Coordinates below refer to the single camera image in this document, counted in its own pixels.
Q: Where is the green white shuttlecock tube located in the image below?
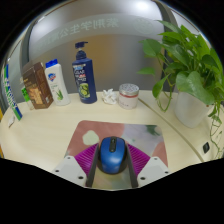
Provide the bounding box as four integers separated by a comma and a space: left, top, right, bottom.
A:
2, 63, 24, 121

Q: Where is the floral pastel mouse pad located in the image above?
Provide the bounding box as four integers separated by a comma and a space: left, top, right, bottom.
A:
63, 119, 169, 190

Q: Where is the brown snack box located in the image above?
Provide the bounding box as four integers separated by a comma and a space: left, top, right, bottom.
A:
21, 61, 55, 110

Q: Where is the white body wash bottle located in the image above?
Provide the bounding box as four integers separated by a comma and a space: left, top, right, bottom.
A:
44, 58, 72, 107

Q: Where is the small white packet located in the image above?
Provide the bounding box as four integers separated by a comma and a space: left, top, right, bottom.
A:
7, 115, 16, 128

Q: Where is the small white pink jar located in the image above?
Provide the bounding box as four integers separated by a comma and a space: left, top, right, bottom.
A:
117, 82, 140, 111

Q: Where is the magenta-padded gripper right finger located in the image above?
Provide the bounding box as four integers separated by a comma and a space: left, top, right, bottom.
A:
124, 143, 172, 188

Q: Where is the potted green pothos plant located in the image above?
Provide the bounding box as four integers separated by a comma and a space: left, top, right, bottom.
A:
136, 19, 224, 160

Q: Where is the dark blue pump shampoo bottle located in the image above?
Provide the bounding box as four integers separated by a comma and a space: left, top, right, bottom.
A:
71, 41, 98, 105

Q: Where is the black desk cable grommet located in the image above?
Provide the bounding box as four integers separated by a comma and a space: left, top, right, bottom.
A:
202, 141, 211, 154

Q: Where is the blue computer mouse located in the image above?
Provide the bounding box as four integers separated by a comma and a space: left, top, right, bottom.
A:
96, 135, 129, 175

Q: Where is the clear green-label drink bottle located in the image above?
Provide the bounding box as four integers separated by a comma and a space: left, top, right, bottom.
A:
20, 77, 36, 110

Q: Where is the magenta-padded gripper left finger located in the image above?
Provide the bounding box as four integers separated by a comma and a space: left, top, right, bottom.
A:
52, 143, 100, 188

